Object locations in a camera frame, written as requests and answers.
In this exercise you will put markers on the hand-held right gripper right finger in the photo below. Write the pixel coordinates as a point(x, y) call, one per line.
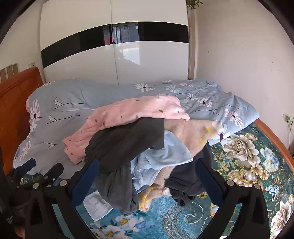
point(206, 181)

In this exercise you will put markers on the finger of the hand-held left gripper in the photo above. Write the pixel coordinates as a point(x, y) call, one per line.
point(27, 165)
point(56, 171)

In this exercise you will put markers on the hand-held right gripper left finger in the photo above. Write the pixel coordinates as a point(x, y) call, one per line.
point(85, 181)

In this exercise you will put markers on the pink fleece garment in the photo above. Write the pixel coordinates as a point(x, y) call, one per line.
point(128, 110)

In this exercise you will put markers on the black garment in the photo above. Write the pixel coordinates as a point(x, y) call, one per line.
point(183, 179)

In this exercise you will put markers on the white cloth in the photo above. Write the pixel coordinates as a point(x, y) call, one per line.
point(96, 204)

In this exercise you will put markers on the dark grey garment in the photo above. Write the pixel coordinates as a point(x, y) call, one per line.
point(117, 188)

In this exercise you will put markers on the teal floral bed sheet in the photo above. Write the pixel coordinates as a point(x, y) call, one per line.
point(241, 160)

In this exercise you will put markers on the light blue shirt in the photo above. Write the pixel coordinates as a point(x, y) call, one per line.
point(165, 151)

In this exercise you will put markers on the tan fleece garment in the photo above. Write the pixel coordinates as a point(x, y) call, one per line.
point(190, 131)

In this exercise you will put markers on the black shirt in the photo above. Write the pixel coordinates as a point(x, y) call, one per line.
point(128, 137)

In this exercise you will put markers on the wooden headboard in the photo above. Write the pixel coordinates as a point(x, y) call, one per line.
point(13, 103)

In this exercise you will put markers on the grey-blue floral duvet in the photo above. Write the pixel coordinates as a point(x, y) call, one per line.
point(69, 108)

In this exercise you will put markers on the white wardrobe with black stripe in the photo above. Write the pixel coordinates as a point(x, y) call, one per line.
point(149, 62)

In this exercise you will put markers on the green plant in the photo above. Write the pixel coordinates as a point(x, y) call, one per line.
point(194, 3)

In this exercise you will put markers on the wooden bed frame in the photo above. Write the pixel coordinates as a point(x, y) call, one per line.
point(275, 137)

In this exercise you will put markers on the wall socket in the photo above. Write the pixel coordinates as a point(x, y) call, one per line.
point(288, 117)

